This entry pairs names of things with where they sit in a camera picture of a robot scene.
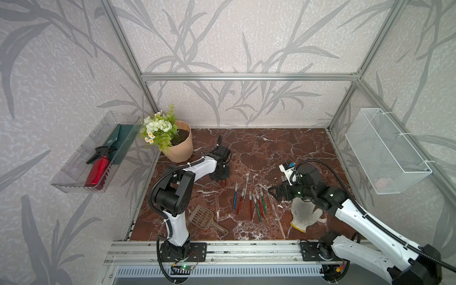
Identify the red spray bottle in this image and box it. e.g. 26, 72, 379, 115
84, 147, 115, 190

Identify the blue carving knife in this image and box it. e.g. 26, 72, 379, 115
232, 182, 239, 211

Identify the artificial white flower plant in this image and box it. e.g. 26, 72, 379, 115
140, 104, 178, 154

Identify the clear plastic wall tray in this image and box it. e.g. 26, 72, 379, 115
51, 111, 141, 194

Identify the terracotta flower pot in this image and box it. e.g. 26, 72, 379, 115
165, 120, 194, 163

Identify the green garden trowel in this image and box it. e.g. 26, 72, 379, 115
104, 124, 140, 165

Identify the brown plastic scoop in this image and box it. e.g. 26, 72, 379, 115
188, 204, 229, 235

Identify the green carving knife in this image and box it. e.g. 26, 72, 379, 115
253, 195, 262, 223
260, 188, 267, 216

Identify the white work glove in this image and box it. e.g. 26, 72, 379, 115
290, 198, 323, 233

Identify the green carving knife left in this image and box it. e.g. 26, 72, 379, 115
253, 195, 262, 223

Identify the green carving knife right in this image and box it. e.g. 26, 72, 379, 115
260, 188, 267, 216

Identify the white wire mesh basket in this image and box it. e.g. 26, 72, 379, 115
346, 108, 433, 195

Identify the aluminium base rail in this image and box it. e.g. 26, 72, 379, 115
103, 239, 403, 266

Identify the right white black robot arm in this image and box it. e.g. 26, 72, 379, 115
268, 159, 456, 285

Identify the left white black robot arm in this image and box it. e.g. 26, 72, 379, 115
148, 142, 231, 250

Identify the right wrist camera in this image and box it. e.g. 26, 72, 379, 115
279, 162, 298, 185

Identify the small circuit board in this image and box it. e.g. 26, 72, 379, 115
171, 262, 198, 276

